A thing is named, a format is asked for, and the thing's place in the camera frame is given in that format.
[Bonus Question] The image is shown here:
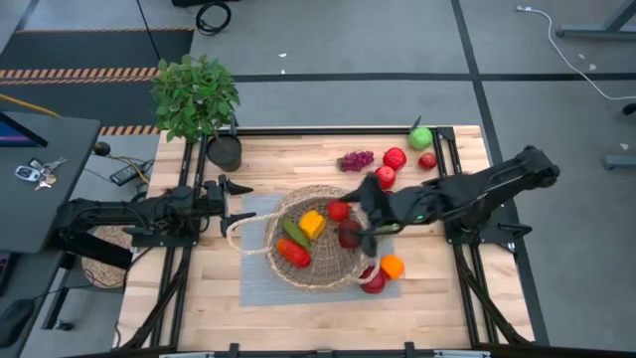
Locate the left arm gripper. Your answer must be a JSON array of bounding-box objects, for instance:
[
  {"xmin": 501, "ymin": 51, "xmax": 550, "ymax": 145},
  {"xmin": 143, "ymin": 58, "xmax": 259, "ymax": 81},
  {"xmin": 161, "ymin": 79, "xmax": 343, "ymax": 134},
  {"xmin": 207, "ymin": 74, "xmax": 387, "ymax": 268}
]
[{"xmin": 202, "ymin": 173, "xmax": 258, "ymax": 238}]

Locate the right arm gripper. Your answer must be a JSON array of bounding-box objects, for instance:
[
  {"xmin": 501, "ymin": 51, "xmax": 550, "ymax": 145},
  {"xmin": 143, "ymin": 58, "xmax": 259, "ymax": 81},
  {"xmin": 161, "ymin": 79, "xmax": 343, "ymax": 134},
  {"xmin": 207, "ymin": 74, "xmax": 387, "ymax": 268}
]
[{"xmin": 340, "ymin": 172, "xmax": 399, "ymax": 259}]

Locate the small dark red fruit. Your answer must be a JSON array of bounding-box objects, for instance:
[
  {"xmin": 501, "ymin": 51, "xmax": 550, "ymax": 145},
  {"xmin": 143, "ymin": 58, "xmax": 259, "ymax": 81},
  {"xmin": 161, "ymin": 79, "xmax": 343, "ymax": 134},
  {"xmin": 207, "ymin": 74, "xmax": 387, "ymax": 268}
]
[{"xmin": 338, "ymin": 220, "xmax": 363, "ymax": 250}]

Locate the red tomato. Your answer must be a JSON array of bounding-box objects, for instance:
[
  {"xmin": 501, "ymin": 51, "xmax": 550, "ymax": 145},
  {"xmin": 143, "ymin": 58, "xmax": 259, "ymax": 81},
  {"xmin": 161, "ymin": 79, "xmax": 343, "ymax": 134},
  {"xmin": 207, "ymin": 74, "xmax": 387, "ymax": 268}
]
[{"xmin": 326, "ymin": 198, "xmax": 351, "ymax": 223}]

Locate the yellow bell pepper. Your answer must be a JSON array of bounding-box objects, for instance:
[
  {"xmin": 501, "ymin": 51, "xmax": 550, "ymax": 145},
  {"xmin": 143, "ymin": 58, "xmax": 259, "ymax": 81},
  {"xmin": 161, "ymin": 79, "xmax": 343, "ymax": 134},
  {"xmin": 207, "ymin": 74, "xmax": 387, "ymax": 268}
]
[{"xmin": 298, "ymin": 209, "xmax": 328, "ymax": 241}]

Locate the orange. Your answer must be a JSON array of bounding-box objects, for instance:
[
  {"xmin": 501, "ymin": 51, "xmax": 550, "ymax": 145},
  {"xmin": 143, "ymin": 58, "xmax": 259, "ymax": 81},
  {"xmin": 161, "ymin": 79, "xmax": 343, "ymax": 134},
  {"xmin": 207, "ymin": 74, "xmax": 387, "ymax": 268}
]
[{"xmin": 380, "ymin": 254, "xmax": 405, "ymax": 280}]

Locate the woven wicker basket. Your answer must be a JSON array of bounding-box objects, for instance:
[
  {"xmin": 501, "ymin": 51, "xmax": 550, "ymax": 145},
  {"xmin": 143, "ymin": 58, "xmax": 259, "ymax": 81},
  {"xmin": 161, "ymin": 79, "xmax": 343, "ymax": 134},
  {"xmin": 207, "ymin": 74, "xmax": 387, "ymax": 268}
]
[{"xmin": 226, "ymin": 184, "xmax": 383, "ymax": 293}]

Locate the green cucumber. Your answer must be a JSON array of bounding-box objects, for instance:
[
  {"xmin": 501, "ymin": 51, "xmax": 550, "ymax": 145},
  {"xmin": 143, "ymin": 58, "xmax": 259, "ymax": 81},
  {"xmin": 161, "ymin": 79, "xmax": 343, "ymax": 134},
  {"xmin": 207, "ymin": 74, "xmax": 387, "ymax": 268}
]
[{"xmin": 281, "ymin": 217, "xmax": 312, "ymax": 250}]

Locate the crimson red apple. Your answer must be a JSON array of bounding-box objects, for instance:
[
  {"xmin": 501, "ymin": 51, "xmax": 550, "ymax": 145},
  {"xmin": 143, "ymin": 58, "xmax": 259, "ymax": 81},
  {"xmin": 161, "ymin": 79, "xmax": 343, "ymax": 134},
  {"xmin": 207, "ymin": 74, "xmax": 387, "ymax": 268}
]
[{"xmin": 360, "ymin": 266, "xmax": 389, "ymax": 295}]

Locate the long red pepper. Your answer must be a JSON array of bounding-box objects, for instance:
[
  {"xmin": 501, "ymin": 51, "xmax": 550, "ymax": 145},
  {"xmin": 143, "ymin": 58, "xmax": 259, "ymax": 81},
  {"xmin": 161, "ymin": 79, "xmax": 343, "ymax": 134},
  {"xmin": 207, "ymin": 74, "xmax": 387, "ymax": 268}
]
[{"xmin": 275, "ymin": 238, "xmax": 313, "ymax": 269}]

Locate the green apple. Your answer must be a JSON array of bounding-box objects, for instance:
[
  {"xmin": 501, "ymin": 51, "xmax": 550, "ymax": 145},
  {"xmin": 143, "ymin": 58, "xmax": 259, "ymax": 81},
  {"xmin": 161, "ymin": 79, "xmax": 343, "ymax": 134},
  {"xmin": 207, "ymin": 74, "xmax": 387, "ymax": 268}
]
[{"xmin": 407, "ymin": 126, "xmax": 435, "ymax": 152}]

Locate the purple grape bunch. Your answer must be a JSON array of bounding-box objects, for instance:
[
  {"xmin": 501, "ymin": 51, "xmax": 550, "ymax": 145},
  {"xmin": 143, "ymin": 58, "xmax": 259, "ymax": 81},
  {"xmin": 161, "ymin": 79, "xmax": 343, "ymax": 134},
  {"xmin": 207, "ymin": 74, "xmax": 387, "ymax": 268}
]
[{"xmin": 336, "ymin": 150, "xmax": 376, "ymax": 173}]

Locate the grey woven placemat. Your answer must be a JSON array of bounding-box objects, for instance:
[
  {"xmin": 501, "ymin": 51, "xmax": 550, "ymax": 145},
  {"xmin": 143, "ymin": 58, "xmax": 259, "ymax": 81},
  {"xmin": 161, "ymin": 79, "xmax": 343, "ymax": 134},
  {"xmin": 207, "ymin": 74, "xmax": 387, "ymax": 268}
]
[{"xmin": 238, "ymin": 188, "xmax": 402, "ymax": 308}]

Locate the black power adapter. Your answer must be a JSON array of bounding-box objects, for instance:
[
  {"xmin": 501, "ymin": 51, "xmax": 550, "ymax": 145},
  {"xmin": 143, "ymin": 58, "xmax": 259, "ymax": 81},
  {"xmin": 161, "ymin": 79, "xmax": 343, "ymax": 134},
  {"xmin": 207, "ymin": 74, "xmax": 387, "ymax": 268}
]
[{"xmin": 109, "ymin": 159, "xmax": 154, "ymax": 187}]

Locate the potted green plant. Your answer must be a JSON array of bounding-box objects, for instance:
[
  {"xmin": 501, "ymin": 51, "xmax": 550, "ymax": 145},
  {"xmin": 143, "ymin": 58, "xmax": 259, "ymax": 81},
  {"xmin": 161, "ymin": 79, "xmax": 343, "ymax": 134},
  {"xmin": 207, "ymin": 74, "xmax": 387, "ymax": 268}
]
[{"xmin": 149, "ymin": 53, "xmax": 243, "ymax": 173}]

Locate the round woven mat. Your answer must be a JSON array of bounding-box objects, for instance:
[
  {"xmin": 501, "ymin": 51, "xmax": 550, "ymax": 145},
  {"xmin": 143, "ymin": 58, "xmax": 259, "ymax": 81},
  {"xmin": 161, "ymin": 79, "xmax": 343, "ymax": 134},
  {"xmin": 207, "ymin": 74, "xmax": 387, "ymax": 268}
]
[{"xmin": 80, "ymin": 223, "xmax": 138, "ymax": 289}]

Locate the dark grey desk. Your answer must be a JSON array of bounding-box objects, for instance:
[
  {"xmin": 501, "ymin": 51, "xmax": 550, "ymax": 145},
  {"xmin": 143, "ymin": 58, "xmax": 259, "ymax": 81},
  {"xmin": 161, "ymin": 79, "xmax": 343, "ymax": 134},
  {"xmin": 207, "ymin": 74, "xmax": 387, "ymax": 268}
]
[{"xmin": 0, "ymin": 110, "xmax": 134, "ymax": 358}]

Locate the black hazard-striped floor mat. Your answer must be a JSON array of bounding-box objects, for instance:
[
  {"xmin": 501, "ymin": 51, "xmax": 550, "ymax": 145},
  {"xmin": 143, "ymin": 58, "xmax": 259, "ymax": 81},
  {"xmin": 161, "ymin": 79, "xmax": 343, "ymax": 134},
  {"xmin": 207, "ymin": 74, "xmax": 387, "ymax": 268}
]
[{"xmin": 0, "ymin": 27, "xmax": 196, "ymax": 137}]

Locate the key bunch with fob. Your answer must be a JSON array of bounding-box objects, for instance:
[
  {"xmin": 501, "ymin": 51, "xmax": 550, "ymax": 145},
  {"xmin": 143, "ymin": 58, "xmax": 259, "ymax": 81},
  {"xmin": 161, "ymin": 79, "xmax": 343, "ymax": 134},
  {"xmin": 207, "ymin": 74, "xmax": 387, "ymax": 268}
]
[{"xmin": 14, "ymin": 156, "xmax": 69, "ymax": 192}]

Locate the computer monitor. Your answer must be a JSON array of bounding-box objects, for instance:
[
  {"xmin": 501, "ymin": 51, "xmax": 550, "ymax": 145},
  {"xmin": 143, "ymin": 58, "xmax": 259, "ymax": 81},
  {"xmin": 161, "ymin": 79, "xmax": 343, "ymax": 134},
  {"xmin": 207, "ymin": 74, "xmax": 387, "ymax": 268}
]
[{"xmin": 0, "ymin": 111, "xmax": 50, "ymax": 149}]

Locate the black computer mouse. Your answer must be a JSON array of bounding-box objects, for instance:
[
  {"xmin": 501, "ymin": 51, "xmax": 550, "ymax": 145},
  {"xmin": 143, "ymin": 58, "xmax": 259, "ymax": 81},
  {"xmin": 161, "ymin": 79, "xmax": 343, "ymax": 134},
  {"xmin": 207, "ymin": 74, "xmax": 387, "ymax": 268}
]
[{"xmin": 0, "ymin": 297, "xmax": 36, "ymax": 348}]

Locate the grey metal furniture foot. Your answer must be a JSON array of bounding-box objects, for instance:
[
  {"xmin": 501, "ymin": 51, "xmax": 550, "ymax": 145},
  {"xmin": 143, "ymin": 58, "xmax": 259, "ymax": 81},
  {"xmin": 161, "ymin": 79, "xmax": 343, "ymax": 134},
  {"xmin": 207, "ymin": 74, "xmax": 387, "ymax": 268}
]
[{"xmin": 603, "ymin": 154, "xmax": 636, "ymax": 171}]

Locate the grey metal table base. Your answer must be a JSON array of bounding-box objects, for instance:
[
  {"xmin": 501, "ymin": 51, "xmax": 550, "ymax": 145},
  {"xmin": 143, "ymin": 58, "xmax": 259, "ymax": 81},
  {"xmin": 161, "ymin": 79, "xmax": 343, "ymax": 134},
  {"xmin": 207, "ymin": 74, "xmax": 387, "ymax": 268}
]
[{"xmin": 556, "ymin": 0, "xmax": 636, "ymax": 41}]

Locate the black aluminium table frame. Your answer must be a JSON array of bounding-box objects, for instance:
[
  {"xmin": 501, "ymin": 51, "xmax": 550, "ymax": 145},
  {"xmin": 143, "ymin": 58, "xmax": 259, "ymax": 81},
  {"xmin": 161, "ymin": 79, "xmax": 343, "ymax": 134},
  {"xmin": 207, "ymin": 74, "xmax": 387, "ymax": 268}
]
[{"xmin": 113, "ymin": 125, "xmax": 538, "ymax": 358}]

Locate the coiled black cable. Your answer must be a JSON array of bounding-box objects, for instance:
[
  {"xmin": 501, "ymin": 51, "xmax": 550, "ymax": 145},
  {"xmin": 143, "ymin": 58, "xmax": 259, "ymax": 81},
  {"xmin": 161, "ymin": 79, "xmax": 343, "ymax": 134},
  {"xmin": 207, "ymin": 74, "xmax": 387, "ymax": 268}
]
[{"xmin": 195, "ymin": 1, "xmax": 233, "ymax": 37}]

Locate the thin black cable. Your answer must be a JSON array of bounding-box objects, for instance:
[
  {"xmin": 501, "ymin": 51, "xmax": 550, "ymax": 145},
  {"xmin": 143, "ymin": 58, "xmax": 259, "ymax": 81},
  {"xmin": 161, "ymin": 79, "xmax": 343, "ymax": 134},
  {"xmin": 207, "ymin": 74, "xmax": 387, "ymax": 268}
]
[{"xmin": 134, "ymin": 0, "xmax": 163, "ymax": 64}]

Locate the yellow cable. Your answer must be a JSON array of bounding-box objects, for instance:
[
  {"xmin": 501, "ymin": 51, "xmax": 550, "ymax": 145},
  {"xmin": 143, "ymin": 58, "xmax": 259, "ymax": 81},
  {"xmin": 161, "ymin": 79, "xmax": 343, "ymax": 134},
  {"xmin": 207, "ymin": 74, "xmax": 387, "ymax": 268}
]
[{"xmin": 0, "ymin": 92, "xmax": 62, "ymax": 119}]

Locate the white cable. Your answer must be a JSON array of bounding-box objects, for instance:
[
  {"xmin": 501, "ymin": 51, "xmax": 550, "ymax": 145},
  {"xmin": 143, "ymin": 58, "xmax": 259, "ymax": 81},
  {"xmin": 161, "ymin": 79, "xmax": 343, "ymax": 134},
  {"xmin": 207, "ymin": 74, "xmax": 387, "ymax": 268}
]
[{"xmin": 516, "ymin": 4, "xmax": 636, "ymax": 101}]

